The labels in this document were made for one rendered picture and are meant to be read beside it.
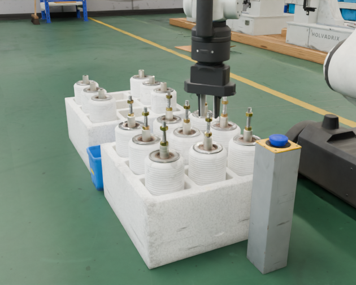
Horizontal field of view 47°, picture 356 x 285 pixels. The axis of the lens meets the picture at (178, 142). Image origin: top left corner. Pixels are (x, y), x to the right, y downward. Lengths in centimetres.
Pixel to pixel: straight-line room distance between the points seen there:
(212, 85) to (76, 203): 60
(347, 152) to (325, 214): 20
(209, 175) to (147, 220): 19
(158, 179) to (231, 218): 23
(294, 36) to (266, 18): 66
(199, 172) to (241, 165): 12
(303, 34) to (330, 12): 27
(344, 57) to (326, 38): 245
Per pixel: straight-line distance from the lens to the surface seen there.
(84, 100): 155
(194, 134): 110
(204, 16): 87
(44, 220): 125
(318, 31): 358
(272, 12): 444
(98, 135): 142
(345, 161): 122
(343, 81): 108
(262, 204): 94
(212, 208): 100
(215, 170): 100
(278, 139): 88
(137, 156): 105
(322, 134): 131
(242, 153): 104
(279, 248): 101
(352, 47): 109
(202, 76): 94
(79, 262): 107
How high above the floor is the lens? 65
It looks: 22 degrees down
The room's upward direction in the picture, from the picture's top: straight up
